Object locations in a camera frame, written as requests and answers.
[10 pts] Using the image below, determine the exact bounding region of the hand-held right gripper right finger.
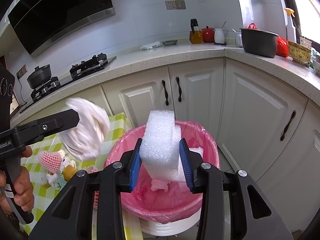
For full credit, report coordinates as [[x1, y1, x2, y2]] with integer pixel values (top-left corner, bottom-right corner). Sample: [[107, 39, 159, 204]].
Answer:
[[179, 138, 293, 240]]

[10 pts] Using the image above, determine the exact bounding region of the white trash bin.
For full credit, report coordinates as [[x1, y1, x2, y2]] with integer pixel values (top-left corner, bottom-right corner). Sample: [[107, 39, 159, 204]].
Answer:
[[139, 209, 203, 236]]

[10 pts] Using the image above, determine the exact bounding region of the spray bottle with yellow nozzle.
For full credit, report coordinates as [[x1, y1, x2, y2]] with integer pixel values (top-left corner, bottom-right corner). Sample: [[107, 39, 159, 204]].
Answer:
[[284, 7, 297, 43]]

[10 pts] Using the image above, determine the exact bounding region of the steel bowl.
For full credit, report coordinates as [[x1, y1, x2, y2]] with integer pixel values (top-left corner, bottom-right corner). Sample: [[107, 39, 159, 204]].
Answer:
[[311, 55, 320, 77]]

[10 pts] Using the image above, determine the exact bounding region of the black lidded pot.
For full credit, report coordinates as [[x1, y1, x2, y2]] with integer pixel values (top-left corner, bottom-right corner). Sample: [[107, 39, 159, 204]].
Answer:
[[26, 64, 52, 90]]

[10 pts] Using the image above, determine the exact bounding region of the red plastic bag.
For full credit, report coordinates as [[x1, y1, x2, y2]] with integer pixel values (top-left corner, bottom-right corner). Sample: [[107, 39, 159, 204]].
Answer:
[[247, 23, 290, 57]]

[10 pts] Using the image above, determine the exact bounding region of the bin with pink liner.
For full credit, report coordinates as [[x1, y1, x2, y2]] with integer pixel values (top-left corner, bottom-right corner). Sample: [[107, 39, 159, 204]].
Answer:
[[104, 120, 221, 224]]

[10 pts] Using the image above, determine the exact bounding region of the black curved cabinet handle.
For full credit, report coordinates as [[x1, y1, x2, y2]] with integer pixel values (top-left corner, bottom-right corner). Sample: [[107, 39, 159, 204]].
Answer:
[[161, 79, 170, 106], [280, 110, 297, 142], [175, 76, 182, 103]]

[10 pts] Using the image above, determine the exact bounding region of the black power cable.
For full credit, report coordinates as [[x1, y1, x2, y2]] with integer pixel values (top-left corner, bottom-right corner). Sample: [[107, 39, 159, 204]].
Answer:
[[19, 78, 27, 104]]

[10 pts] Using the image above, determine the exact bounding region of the white jar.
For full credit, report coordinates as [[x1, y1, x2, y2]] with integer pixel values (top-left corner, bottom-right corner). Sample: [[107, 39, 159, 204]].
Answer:
[[214, 28, 227, 44]]

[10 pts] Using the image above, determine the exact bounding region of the white foam sheet piece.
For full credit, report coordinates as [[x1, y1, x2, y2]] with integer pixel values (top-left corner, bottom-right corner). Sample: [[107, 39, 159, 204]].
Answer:
[[189, 147, 204, 159]]

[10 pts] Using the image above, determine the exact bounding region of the black gas stove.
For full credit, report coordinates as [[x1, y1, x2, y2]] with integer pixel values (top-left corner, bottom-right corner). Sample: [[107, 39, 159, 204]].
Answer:
[[19, 52, 117, 114]]

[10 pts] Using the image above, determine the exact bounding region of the green checked tablecloth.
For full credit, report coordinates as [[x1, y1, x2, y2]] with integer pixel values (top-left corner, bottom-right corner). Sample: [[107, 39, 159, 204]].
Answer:
[[19, 112, 144, 240]]

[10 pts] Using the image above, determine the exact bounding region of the white utensil holder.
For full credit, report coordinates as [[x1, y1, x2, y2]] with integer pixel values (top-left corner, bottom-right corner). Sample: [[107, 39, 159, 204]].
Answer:
[[299, 36, 312, 49]]

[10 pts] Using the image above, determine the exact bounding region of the black range hood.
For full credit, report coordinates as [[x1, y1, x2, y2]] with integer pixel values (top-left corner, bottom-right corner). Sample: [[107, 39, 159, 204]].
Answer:
[[7, 0, 116, 58]]

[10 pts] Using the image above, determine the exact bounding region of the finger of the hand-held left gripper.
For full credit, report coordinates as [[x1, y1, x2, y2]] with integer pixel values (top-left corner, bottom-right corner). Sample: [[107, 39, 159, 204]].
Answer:
[[11, 109, 80, 147]]

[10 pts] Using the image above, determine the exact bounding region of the oil bottle with black cap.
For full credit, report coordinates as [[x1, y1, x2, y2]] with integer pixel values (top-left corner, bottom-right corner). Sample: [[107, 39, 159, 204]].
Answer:
[[189, 19, 203, 44]]

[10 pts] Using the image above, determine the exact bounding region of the yellow foam chunk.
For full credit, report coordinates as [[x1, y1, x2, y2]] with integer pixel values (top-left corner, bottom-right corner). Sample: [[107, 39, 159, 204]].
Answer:
[[61, 166, 78, 182]]

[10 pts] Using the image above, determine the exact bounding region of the printed wrapper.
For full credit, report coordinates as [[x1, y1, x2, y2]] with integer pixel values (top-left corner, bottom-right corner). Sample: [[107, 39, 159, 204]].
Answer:
[[61, 155, 77, 168]]

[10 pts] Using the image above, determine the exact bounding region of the dark wall socket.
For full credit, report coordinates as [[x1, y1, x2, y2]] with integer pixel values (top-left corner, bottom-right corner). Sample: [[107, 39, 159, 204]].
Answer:
[[16, 65, 28, 78]]

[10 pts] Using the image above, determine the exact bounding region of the red lidded pot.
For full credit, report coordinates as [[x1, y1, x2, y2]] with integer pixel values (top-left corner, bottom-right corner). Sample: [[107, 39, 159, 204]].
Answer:
[[201, 26, 216, 43]]

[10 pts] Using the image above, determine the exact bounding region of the pink foam fruit net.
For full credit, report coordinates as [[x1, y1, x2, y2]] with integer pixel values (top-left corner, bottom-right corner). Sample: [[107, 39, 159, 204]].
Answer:
[[37, 150, 63, 175]]

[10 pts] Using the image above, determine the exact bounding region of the white tissue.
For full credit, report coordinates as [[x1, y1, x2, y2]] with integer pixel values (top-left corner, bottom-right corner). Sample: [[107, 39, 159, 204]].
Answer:
[[41, 172, 68, 190]]

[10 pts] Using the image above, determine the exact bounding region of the white plastic packet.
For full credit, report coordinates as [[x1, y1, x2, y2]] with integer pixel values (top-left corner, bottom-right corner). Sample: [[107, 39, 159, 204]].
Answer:
[[139, 41, 160, 50]]

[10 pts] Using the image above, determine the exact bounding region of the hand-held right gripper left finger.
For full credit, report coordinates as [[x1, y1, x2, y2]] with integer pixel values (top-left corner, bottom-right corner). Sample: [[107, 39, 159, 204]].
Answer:
[[29, 138, 143, 240]]

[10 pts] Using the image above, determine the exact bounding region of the person's left hand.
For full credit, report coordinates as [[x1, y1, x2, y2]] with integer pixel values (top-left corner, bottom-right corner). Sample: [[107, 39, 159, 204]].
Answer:
[[0, 146, 35, 215]]

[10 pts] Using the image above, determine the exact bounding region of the white foam block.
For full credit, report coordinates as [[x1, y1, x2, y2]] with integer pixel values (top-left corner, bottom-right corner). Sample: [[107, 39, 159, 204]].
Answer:
[[139, 110, 185, 183]]

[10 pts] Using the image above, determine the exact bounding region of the white plastic bag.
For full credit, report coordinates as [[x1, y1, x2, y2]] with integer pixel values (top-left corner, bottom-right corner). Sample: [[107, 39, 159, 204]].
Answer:
[[60, 97, 111, 161]]

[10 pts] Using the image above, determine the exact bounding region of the yellow patterned bowl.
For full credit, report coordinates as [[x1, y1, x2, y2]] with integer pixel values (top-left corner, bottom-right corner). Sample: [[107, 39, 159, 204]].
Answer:
[[287, 41, 313, 64]]

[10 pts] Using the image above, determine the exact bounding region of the window with dark frame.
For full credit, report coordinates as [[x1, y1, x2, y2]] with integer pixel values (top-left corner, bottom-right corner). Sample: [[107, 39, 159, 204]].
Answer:
[[279, 0, 320, 45]]

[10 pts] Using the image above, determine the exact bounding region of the grey cooking pot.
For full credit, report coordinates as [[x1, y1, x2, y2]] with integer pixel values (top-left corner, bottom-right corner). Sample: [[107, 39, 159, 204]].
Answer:
[[239, 27, 279, 58]]

